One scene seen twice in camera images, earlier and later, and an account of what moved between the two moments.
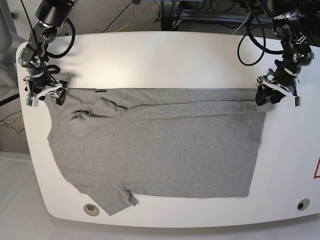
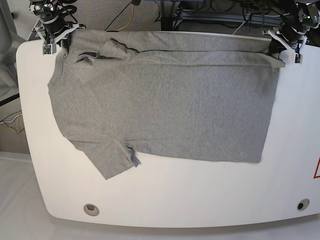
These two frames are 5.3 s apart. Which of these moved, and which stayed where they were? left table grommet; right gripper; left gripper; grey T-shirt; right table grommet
Moved: left gripper; right gripper; grey T-shirt
Stayed: left table grommet; right table grommet
